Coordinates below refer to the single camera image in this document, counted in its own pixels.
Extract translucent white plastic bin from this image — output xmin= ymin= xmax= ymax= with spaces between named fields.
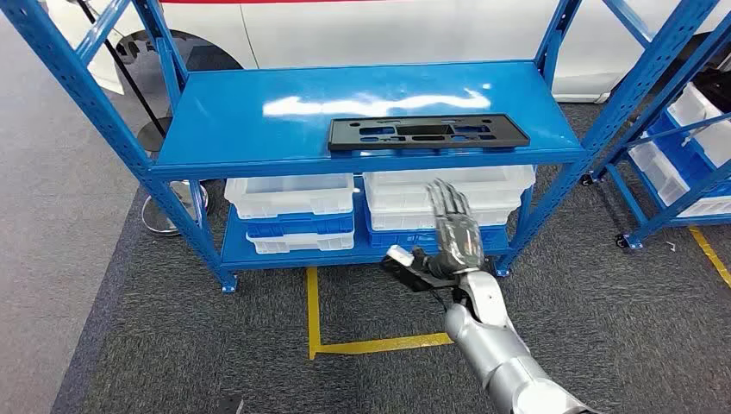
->
xmin=627 ymin=133 xmax=731 ymax=219
xmin=666 ymin=81 xmax=731 ymax=168
xmin=223 ymin=172 xmax=357 ymax=221
xmin=365 ymin=191 xmax=524 ymax=233
xmin=362 ymin=165 xmax=537 ymax=208
xmin=247 ymin=228 xmax=356 ymax=256

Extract black pole stanchion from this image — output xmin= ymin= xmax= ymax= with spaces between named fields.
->
xmin=75 ymin=0 xmax=173 ymax=154

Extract black plastic frame part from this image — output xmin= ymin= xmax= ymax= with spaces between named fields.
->
xmin=327 ymin=113 xmax=531 ymax=153

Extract white car with red stripe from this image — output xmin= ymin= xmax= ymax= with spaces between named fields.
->
xmin=45 ymin=0 xmax=731 ymax=105

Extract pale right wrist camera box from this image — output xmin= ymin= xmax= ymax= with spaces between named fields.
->
xmin=386 ymin=244 xmax=415 ymax=267

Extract blue metal shelf rack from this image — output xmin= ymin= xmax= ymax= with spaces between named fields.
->
xmin=0 ymin=0 xmax=722 ymax=295

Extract chrome base stanchion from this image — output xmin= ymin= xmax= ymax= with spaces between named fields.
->
xmin=141 ymin=179 xmax=210 ymax=237

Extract black camera mounting bracket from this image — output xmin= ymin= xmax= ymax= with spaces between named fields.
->
xmin=379 ymin=254 xmax=459 ymax=294

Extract blue wheeled shelf rack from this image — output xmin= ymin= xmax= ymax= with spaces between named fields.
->
xmin=581 ymin=31 xmax=731 ymax=251

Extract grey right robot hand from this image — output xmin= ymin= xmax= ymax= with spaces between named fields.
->
xmin=410 ymin=178 xmax=485 ymax=279

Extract blue plastic bin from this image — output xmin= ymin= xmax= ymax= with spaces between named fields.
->
xmin=365 ymin=223 xmax=510 ymax=250
xmin=245 ymin=212 xmax=356 ymax=239
xmin=647 ymin=111 xmax=731 ymax=198

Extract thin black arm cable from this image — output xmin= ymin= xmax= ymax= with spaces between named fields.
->
xmin=427 ymin=287 xmax=453 ymax=314

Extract yellow floor tape square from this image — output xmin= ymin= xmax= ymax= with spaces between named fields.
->
xmin=305 ymin=267 xmax=456 ymax=361
xmin=687 ymin=225 xmax=731 ymax=291

